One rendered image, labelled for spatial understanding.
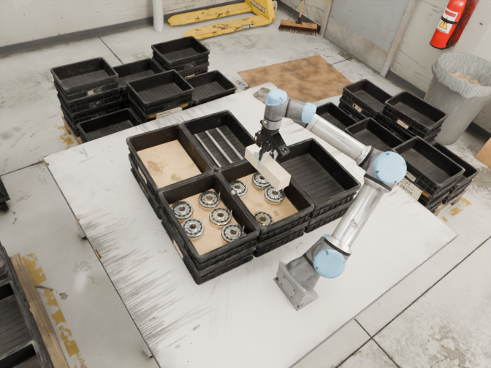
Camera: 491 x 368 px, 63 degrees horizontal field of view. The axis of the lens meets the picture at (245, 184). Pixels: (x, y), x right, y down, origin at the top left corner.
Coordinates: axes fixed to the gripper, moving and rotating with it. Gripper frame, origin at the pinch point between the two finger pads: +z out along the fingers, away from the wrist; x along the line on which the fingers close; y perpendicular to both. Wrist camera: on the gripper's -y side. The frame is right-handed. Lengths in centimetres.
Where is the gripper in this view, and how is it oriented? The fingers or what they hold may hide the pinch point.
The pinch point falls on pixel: (267, 163)
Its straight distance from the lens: 176.5
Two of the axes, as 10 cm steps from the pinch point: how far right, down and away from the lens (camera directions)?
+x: -8.0, 3.7, -4.7
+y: -5.9, -6.3, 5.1
